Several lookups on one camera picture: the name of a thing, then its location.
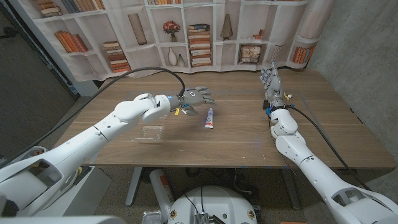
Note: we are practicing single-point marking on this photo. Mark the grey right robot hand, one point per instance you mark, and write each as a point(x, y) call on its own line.
point(273, 88)

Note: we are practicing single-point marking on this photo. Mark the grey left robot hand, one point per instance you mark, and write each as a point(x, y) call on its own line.
point(194, 98)

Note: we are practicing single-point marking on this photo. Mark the white red toothpaste tube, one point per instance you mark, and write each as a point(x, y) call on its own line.
point(209, 121)

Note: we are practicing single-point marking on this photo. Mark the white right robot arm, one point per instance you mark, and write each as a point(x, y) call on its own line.
point(311, 165)

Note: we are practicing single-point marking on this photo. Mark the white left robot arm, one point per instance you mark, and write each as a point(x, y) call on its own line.
point(77, 143)

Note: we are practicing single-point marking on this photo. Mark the clear plastic clamshell container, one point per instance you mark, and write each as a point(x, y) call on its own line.
point(152, 133)

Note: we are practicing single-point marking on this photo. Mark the printed bookshelf backdrop cloth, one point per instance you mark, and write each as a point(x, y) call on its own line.
point(217, 56)

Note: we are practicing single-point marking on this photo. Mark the white roll with orange label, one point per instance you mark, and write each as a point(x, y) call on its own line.
point(160, 186)

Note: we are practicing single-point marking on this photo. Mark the grey metal table leg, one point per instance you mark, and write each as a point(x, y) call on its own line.
point(292, 193)
point(133, 186)

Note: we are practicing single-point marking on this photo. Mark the white robot torso base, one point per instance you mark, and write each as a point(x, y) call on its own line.
point(217, 202)

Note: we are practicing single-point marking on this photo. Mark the grey electronic module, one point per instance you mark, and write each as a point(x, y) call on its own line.
point(201, 218)

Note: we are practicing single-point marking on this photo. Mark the white yellow sneaker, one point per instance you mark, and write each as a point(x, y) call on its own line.
point(79, 171)

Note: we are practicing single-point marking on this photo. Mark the white flat floor platform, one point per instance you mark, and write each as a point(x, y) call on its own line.
point(93, 193)

